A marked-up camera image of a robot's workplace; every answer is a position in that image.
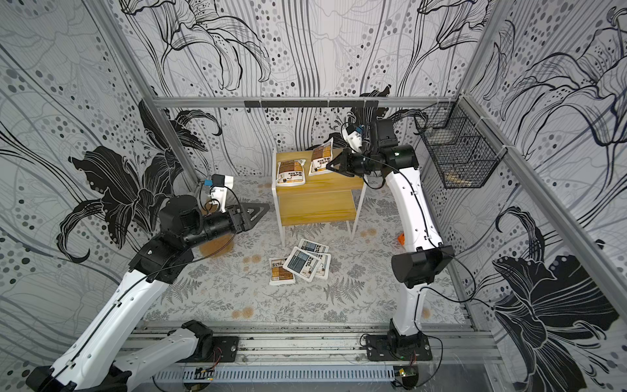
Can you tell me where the brown coffee bag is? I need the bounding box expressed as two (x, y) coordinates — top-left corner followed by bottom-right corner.
(309, 138), (333, 176)
(269, 257), (296, 286)
(276, 159), (306, 187)

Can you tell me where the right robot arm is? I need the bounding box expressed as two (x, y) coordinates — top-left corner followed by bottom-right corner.
(326, 119), (454, 348)

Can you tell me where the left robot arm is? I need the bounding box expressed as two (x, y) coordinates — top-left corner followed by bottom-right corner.
(25, 194), (269, 391)

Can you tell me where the white wooden two-tier shelf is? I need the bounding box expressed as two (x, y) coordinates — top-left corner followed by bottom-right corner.
(271, 151), (366, 245)

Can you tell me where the blue coffee bag back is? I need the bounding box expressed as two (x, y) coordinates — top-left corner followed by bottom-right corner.
(298, 238), (329, 253)

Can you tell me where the blue coffee bag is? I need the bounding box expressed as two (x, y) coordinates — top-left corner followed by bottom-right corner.
(298, 238), (329, 253)
(315, 253), (331, 280)
(282, 247), (323, 283)

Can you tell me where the blue coffee bag top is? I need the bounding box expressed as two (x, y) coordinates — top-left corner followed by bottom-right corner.
(282, 247), (323, 283)

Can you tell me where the blue coffee bag middle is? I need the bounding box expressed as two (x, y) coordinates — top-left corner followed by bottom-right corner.
(315, 253), (331, 280)

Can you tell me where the brown teddy bear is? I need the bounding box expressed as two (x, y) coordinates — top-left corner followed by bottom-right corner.
(199, 235), (235, 258)

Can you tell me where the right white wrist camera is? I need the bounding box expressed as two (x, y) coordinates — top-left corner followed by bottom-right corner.
(341, 122), (362, 153)

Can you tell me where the black wall bar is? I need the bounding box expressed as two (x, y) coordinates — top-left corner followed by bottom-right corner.
(244, 100), (380, 109)

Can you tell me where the black wire basket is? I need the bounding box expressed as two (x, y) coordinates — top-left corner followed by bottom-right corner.
(413, 101), (501, 189)

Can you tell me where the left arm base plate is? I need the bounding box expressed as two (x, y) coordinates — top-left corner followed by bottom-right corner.
(194, 336), (240, 364)

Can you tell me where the grey slotted cable duct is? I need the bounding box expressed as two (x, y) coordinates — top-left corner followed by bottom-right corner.
(154, 365), (394, 384)

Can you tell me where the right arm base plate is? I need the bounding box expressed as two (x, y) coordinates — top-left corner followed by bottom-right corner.
(360, 333), (433, 362)

